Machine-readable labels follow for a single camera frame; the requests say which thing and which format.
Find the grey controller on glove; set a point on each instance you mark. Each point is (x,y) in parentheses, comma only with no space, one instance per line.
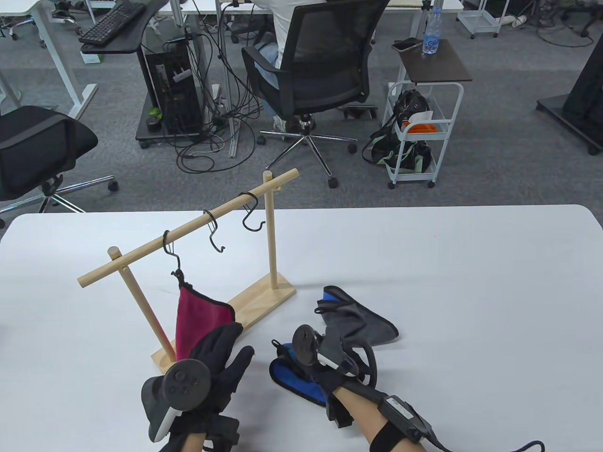
(325,351)
(181,383)

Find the white desk frame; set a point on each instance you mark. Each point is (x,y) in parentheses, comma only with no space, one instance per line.
(52,52)

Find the person's right fingers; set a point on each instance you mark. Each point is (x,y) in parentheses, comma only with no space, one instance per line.
(282,349)

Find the white rolling cart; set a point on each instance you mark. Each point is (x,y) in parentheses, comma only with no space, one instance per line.
(424,136)

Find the black metal S hook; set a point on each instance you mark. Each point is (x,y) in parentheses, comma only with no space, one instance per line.
(172,249)
(250,213)
(214,234)

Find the black smartphone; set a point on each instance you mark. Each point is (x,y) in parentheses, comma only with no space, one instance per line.
(407,44)

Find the black keyboard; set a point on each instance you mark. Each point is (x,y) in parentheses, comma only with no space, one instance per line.
(110,22)

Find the black computer tower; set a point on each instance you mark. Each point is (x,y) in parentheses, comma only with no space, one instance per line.
(172,89)

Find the person's right forearm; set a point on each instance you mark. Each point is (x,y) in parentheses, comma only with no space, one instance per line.
(360,414)

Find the magenta cloth with black trim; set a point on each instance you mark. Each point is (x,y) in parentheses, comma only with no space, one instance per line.
(197,318)

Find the black right wrist sensor box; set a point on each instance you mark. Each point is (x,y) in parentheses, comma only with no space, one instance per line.
(340,410)

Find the orange container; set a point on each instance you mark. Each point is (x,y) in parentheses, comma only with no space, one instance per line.
(421,127)

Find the black and green bag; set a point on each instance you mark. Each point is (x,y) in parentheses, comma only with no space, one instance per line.
(400,153)

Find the wooden hanging rack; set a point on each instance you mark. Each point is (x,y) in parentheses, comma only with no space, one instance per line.
(198,230)

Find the person's left thumb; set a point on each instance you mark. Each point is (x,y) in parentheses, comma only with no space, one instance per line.
(241,369)

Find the black floor stand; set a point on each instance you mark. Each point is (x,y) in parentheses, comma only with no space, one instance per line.
(577,94)

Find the grey controller on right glove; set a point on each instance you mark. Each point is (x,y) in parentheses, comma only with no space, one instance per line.
(325,351)

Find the clear water bottle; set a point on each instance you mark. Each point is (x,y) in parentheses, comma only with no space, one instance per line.
(432,30)

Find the grey controller on left glove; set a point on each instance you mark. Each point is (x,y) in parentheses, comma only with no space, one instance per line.
(181,383)

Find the person's right hand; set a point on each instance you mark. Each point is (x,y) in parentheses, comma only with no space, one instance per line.
(339,383)

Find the black curved desk top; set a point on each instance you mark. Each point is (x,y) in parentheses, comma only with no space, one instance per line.
(127,35)

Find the black padded office chair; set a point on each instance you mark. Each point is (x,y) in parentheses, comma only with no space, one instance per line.
(33,146)

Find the brown side table top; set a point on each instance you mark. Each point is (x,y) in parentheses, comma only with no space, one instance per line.
(435,61)

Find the person's left hand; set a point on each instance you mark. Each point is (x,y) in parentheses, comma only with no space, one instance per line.
(212,376)

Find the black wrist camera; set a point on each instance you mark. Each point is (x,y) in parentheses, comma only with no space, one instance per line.
(406,416)

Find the blue cloth with black trim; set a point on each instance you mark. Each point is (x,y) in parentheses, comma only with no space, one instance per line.
(294,381)

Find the grey cloth with blue trim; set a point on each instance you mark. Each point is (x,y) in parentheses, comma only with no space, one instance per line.
(358,320)

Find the person's left forearm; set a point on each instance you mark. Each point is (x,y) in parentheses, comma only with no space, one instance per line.
(195,445)

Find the black wheeled computer platform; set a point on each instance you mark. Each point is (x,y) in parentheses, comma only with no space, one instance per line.
(150,132)

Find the black mesh office chair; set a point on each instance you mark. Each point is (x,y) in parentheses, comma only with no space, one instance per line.
(320,61)

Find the small potted plant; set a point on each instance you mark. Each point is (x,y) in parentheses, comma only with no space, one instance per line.
(154,120)

